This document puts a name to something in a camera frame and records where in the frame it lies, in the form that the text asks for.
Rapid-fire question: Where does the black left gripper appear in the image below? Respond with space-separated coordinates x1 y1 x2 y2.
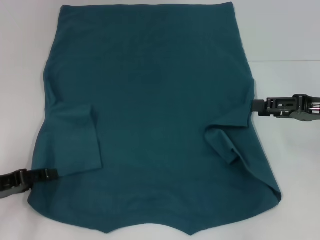
0 168 60 200

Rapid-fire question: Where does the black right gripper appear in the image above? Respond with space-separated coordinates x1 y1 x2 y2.
250 93 320 123

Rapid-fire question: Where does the teal blue shirt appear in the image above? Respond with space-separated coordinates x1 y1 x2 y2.
27 2 283 236

